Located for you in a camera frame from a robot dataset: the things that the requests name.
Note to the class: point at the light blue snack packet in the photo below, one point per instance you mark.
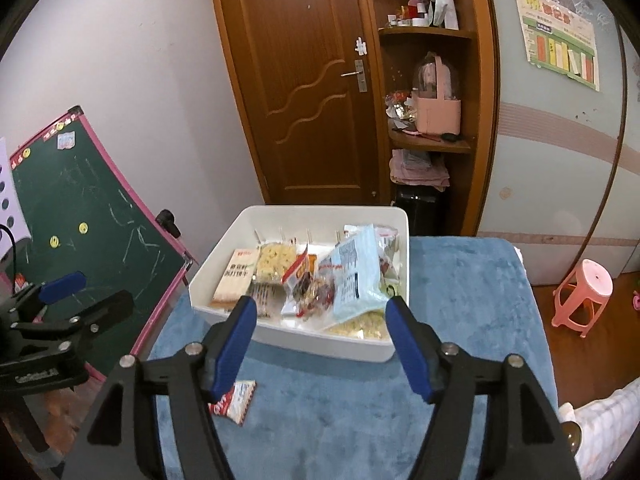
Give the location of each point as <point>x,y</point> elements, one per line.
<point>353,294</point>

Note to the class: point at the green chalkboard pink frame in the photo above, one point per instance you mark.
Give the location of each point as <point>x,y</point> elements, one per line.
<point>84,216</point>

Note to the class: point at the folded pink clothes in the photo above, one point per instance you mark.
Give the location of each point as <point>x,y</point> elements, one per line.
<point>418,169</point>

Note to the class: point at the clear bag yellow puffs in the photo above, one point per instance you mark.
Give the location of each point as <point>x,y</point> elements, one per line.
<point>370,325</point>

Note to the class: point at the red white candy packet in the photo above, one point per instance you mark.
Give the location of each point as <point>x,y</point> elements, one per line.
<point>235,403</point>

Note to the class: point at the white dotted paper sheet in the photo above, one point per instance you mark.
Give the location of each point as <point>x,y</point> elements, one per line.
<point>11,211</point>

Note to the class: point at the brown wooden door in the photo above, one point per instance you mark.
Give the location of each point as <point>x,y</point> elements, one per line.
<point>304,90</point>

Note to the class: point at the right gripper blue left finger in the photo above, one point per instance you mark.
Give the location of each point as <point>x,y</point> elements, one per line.
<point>227,343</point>

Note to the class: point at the brown biscuit clear packet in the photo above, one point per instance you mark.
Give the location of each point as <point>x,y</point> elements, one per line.
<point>269,299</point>

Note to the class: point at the small nut mix packet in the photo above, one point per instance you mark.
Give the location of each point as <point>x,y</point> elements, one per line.
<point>318,297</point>

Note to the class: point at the wall poster chart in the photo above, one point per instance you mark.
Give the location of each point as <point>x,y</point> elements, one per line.
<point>558,39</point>

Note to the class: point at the pink plastic stool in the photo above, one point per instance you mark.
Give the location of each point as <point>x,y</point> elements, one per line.
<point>589,286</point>

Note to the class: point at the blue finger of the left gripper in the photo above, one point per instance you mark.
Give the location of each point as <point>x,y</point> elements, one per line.
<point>102,316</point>
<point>61,288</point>

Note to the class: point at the beige biscuit stick box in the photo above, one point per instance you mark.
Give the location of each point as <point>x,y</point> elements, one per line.
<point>236,279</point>

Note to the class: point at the wooden corner shelf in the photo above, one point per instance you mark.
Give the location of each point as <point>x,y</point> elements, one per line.
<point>472,52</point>

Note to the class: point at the pink basket with handle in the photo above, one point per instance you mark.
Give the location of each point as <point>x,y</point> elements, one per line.
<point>434,93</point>

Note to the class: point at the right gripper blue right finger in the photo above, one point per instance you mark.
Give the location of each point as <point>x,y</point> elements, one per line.
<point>413,349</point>

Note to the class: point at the checkered white bedding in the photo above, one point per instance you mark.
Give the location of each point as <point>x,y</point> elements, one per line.
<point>607,426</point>

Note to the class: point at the dark dates red-strip packet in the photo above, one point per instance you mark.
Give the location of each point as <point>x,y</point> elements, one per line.
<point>295,282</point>

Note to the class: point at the shelf top small items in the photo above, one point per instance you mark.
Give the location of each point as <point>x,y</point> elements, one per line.
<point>426,14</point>

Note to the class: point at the white grey snack packet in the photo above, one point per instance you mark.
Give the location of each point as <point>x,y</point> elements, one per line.
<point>371,250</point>

